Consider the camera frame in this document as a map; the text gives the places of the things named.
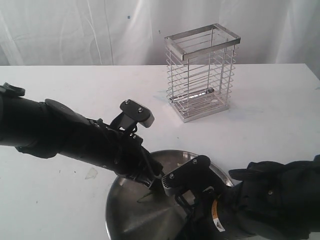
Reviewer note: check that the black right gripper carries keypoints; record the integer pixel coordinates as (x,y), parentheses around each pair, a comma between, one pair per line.
(199,224)

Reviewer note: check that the round steel plate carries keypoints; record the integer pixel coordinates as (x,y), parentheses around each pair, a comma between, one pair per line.
(158,217)

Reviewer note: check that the wire metal utensil rack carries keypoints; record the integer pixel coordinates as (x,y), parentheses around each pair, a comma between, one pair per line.
(200,70)

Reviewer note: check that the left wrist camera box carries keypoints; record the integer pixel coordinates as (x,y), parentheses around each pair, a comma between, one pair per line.
(137,112)

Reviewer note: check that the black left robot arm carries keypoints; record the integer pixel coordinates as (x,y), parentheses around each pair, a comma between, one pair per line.
(49,128)

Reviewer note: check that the clear tape piece lower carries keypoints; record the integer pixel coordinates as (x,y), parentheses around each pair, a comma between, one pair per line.
(91,174)

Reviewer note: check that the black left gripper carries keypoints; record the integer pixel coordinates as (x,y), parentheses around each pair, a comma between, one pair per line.
(125,154)

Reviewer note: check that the white backdrop curtain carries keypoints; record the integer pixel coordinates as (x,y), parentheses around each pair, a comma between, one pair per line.
(132,32)

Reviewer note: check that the green vegetable piece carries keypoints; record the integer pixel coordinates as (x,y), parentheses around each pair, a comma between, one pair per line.
(150,193)

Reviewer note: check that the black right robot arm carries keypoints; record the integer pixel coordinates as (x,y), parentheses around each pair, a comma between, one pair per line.
(272,200)

